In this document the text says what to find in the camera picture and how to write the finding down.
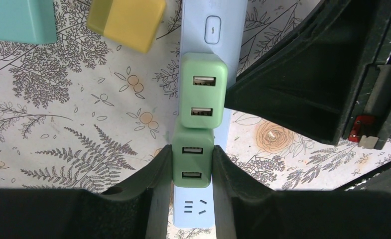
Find teal plug cube middle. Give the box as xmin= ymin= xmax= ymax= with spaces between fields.
xmin=0 ymin=0 xmax=57 ymax=44

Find green plug cube bottom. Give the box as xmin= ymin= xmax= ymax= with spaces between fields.
xmin=179 ymin=52 xmax=228 ymax=129

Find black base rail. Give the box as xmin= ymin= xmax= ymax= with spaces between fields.
xmin=337 ymin=162 xmax=391 ymax=193

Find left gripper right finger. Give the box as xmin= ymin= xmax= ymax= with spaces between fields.
xmin=213 ymin=146 xmax=391 ymax=239

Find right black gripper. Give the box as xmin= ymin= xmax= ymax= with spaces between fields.
xmin=225 ymin=0 xmax=391 ymax=150

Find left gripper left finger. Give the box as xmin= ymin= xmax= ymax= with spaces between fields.
xmin=0 ymin=145 xmax=172 ymax=239

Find green plug cube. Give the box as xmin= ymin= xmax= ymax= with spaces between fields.
xmin=179 ymin=52 xmax=228 ymax=129
xmin=172 ymin=123 xmax=214 ymax=188

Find blue power strip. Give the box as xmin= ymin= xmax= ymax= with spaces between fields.
xmin=173 ymin=0 xmax=247 ymax=229

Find yellow plug cube lower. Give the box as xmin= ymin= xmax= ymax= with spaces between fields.
xmin=87 ymin=0 xmax=166 ymax=53

